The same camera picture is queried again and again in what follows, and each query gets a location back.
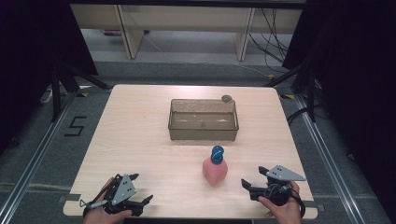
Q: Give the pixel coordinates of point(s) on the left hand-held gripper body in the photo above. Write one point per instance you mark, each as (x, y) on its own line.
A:
(124, 189)

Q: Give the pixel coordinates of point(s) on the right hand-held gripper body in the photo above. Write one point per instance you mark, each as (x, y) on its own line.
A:
(281, 175)

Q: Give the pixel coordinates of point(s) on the pink bottle with blue cap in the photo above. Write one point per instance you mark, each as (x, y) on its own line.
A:
(215, 169)

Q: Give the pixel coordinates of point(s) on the clear brown plastic box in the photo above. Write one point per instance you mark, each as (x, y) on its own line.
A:
(204, 124)

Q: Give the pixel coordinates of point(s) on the person's left hand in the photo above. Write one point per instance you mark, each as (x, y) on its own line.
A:
(102, 216)

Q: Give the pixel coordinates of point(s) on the person's right hand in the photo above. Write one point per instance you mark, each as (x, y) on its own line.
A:
(285, 213)

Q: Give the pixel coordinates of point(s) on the grey tape strip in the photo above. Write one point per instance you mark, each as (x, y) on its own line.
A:
(314, 206)
(69, 198)

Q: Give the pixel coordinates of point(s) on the small round grey disc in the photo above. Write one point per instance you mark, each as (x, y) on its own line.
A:
(226, 98)

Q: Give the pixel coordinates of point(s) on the black metal stand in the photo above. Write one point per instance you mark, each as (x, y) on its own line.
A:
(57, 90)
(309, 90)

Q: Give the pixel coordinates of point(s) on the black curtain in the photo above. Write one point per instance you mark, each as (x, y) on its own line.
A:
(31, 62)
(358, 77)

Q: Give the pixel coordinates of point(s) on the aluminium floor rail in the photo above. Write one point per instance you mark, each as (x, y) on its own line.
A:
(37, 152)
(327, 155)

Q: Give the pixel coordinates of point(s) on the light wooden desk frame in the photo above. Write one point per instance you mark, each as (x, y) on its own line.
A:
(186, 18)

